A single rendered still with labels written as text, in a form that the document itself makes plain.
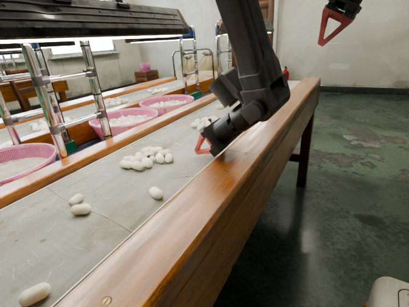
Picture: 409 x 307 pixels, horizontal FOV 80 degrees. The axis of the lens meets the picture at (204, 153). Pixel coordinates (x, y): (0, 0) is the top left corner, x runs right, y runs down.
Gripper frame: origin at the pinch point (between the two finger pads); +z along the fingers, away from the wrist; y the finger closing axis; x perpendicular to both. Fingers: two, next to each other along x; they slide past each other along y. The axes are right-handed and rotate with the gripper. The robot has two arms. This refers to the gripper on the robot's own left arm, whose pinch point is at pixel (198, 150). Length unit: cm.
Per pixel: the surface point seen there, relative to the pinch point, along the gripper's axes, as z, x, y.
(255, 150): -11.4, 8.6, -4.1
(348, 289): 13, 87, -40
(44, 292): -2.3, 2.4, 42.3
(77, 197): 9.2, -7.0, 27.4
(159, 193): -2.2, 2.0, 19.7
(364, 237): 8, 91, -78
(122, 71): 402, -280, -423
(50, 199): 15.9, -10.4, 29.0
